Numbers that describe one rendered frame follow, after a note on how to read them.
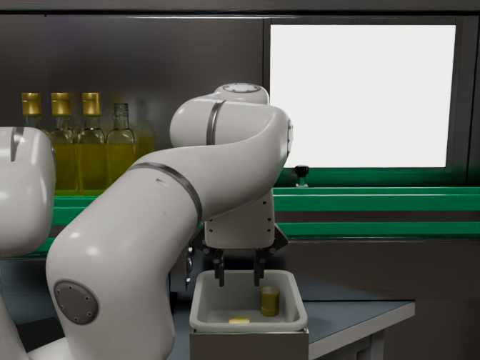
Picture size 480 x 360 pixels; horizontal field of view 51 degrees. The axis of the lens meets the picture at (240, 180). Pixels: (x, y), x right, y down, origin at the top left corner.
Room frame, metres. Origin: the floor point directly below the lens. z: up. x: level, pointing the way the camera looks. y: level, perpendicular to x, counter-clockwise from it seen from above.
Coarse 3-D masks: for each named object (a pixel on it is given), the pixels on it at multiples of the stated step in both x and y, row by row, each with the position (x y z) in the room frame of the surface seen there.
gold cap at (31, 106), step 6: (24, 96) 0.98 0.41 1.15; (30, 96) 0.98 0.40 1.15; (36, 96) 0.98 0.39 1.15; (24, 102) 0.98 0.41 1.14; (30, 102) 0.98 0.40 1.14; (36, 102) 0.98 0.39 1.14; (24, 108) 0.98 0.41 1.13; (30, 108) 0.98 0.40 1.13; (36, 108) 0.98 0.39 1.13; (24, 114) 0.98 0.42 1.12; (30, 114) 0.98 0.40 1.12; (36, 114) 0.98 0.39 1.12
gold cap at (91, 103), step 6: (84, 96) 0.98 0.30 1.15; (90, 96) 0.98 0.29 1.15; (96, 96) 0.99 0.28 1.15; (84, 102) 0.98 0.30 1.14; (90, 102) 0.98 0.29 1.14; (96, 102) 0.99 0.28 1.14; (84, 108) 0.98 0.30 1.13; (90, 108) 0.98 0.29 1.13; (96, 108) 0.99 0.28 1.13; (84, 114) 0.98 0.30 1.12; (90, 114) 0.98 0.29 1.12; (96, 114) 0.98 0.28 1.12
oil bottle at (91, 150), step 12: (84, 132) 0.97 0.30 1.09; (96, 132) 0.98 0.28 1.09; (84, 144) 0.97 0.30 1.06; (96, 144) 0.97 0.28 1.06; (84, 156) 0.97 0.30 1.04; (96, 156) 0.97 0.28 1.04; (84, 168) 0.97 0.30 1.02; (96, 168) 0.97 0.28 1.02; (84, 180) 0.97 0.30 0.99; (96, 180) 0.97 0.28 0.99; (84, 192) 0.97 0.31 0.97; (96, 192) 0.97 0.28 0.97
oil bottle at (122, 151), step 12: (120, 132) 0.97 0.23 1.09; (132, 132) 0.99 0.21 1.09; (108, 144) 0.97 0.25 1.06; (120, 144) 0.97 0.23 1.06; (132, 144) 0.97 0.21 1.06; (108, 156) 0.97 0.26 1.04; (120, 156) 0.97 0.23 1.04; (132, 156) 0.97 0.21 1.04; (108, 168) 0.97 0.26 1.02; (120, 168) 0.97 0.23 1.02; (108, 180) 0.97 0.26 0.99
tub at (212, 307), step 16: (208, 272) 0.87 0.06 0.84; (224, 272) 0.87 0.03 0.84; (240, 272) 0.87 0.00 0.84; (272, 272) 0.88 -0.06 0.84; (288, 272) 0.87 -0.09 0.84; (208, 288) 0.87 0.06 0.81; (224, 288) 0.87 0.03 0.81; (240, 288) 0.87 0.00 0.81; (256, 288) 0.87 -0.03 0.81; (288, 288) 0.83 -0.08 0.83; (192, 304) 0.73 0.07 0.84; (208, 304) 0.86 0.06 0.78; (224, 304) 0.87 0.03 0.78; (240, 304) 0.87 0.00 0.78; (256, 304) 0.87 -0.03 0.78; (288, 304) 0.81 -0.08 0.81; (192, 320) 0.68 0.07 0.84; (208, 320) 0.82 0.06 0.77; (224, 320) 0.83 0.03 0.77; (256, 320) 0.83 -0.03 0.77; (272, 320) 0.83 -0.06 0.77; (288, 320) 0.79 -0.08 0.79; (304, 320) 0.68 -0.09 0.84
